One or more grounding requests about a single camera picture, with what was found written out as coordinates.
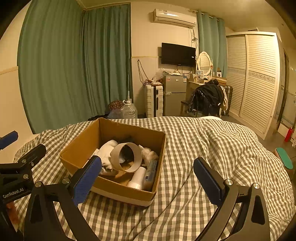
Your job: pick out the stacked cardboard boxes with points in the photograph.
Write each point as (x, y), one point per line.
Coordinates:
(219, 80)

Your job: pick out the white air conditioner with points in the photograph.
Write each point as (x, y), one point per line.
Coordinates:
(174, 18)

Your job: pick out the person's left hand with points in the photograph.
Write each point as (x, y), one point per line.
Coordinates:
(12, 212)

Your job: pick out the silver suitcase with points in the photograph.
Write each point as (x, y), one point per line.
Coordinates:
(229, 99)

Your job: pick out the white plastic bottle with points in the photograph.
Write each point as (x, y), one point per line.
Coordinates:
(138, 178)

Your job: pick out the red fire extinguisher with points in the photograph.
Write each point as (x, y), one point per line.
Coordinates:
(288, 134)

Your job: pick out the wooden chair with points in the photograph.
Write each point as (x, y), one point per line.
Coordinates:
(183, 105)

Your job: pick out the black jacket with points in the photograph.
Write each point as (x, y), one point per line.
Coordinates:
(205, 96)

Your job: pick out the clear water jug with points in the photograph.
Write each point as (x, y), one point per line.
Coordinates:
(129, 111)

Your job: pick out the green topped stool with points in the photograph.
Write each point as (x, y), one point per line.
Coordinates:
(285, 158)

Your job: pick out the white cloth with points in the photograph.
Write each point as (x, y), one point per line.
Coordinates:
(107, 148)

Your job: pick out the checked blanket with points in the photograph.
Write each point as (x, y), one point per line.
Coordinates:
(196, 139)

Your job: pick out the wide tape roll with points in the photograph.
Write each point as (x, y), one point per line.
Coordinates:
(115, 153)

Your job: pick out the beige dressing table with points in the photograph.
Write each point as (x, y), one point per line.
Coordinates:
(192, 87)

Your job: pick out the white oval mirror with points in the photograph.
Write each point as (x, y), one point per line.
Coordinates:
(204, 61)

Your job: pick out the clear plastic bag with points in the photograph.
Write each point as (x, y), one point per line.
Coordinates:
(159, 74)

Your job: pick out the floral fabric bag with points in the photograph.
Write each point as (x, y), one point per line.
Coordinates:
(115, 105)

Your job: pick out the brown cardboard box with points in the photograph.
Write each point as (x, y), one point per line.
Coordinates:
(81, 143)

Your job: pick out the white suitcase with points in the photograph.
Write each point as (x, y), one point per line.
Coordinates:
(150, 102)

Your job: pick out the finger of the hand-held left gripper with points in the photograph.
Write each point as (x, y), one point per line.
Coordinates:
(34, 150)
(9, 138)

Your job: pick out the white louvred wardrobe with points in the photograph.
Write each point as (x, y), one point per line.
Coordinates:
(254, 83)

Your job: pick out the blue tissue packet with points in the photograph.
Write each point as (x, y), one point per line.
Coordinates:
(151, 171)

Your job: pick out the narrow green curtain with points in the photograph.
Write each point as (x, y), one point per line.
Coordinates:
(211, 41)

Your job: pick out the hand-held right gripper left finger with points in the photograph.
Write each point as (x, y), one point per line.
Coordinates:
(87, 179)

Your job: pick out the white ceramic figurine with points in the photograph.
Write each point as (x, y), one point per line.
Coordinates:
(149, 154)

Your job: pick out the silver small fridge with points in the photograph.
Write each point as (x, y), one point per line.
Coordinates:
(174, 97)

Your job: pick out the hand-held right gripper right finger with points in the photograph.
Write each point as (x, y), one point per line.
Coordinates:
(208, 183)

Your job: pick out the black wall television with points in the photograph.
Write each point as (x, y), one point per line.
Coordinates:
(178, 54)

